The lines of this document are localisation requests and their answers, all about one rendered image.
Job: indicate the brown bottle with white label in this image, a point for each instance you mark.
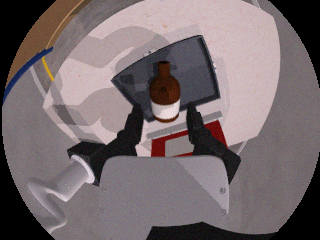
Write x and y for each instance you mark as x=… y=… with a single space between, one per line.
x=165 y=94

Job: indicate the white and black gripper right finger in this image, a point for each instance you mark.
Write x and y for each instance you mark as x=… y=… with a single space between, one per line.
x=205 y=144

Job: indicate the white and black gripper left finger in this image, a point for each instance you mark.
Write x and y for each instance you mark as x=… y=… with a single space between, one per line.
x=125 y=142

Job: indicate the red open-top crate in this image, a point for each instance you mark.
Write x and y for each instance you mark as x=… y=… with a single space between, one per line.
x=178 y=144

